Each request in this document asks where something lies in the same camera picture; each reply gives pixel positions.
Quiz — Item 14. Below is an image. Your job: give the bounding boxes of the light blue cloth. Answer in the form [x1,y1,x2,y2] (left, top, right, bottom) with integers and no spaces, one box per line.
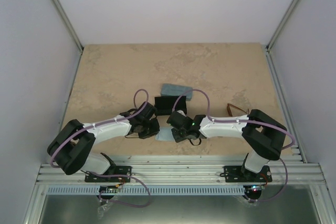
[155,127,175,142]

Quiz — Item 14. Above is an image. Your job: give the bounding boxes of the black glasses case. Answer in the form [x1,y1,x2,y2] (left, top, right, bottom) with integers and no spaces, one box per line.
[154,96,187,116]

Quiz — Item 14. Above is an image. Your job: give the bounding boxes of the blue-grey glasses case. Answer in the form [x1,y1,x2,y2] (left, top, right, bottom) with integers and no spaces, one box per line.
[160,83,193,101]

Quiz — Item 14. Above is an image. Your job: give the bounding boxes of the brown frame sunglasses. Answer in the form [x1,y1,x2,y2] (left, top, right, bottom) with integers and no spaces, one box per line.
[226,103,250,117]

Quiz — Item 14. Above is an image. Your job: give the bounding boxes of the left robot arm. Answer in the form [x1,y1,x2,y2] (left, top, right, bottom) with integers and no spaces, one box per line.
[47,102,160,182]

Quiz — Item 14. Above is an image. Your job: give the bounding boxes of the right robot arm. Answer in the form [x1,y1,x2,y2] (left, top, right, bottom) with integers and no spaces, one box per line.
[167,109,287,182]

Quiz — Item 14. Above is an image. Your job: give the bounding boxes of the clear plastic wrap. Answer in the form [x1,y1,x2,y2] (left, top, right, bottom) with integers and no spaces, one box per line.
[97,202,111,220]

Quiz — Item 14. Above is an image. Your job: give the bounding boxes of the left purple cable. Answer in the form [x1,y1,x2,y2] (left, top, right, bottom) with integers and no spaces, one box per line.
[49,89,150,169]

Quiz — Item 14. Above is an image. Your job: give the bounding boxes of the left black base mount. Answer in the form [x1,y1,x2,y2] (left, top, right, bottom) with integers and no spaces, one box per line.
[85,166,132,184]

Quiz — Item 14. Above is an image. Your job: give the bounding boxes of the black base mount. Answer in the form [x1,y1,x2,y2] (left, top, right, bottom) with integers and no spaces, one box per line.
[219,165,272,183]
[85,166,132,184]

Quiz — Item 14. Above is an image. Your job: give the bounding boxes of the lower purple cable loop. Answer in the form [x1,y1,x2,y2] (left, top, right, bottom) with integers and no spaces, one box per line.
[90,173,153,208]

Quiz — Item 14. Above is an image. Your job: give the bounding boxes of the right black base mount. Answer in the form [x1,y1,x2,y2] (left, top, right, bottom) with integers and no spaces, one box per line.
[219,165,272,183]

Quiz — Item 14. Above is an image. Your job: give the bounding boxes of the blue slotted cable duct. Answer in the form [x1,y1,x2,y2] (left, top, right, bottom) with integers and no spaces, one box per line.
[47,185,245,196]

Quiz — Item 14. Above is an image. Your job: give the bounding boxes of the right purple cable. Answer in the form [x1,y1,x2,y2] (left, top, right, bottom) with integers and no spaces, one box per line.
[173,89,296,204]

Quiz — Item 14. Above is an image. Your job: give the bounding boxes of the aluminium rail frame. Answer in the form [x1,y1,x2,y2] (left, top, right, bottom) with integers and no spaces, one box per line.
[24,154,335,223]

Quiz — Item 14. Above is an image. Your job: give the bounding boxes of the left aluminium corner post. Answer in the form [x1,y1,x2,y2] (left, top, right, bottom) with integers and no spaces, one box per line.
[36,0,85,53]

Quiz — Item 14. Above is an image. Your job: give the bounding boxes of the aluminium corner post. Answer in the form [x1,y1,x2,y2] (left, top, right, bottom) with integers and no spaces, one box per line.
[265,0,318,51]
[36,0,85,53]

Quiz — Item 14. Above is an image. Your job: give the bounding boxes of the right aluminium corner post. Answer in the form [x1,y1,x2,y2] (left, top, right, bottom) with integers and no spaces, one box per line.
[265,0,318,51]

